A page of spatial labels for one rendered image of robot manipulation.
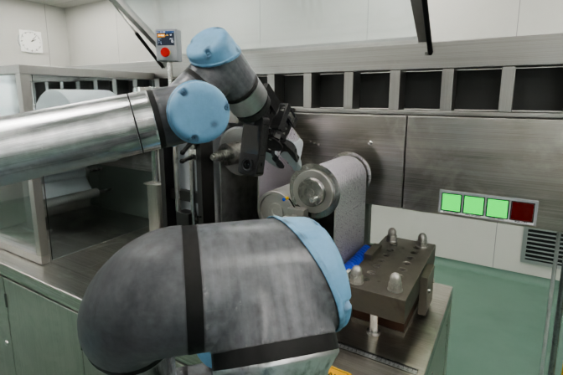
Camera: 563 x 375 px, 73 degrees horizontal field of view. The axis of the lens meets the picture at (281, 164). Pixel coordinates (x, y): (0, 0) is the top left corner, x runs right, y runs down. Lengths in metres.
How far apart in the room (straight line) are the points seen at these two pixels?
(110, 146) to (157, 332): 0.23
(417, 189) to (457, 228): 2.49
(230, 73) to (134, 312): 0.40
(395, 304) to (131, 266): 0.75
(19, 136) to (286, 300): 0.33
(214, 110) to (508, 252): 3.45
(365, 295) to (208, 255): 0.72
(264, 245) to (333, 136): 1.01
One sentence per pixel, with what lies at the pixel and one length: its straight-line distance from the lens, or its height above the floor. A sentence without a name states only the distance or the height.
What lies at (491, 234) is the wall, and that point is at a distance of 3.73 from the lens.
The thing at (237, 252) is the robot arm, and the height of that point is 1.37.
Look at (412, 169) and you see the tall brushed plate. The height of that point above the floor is 1.27.
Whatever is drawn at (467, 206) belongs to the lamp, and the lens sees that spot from 1.25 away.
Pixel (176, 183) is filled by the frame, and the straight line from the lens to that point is 1.14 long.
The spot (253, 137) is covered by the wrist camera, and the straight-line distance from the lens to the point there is 0.72.
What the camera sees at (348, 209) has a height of 1.19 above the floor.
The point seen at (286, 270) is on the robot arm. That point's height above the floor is 1.35.
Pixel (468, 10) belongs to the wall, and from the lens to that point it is 3.63.
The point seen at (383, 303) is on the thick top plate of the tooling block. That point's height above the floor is 1.01.
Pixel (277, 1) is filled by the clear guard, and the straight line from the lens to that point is 1.30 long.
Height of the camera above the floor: 1.50
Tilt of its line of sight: 10 degrees down
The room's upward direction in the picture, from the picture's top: straight up
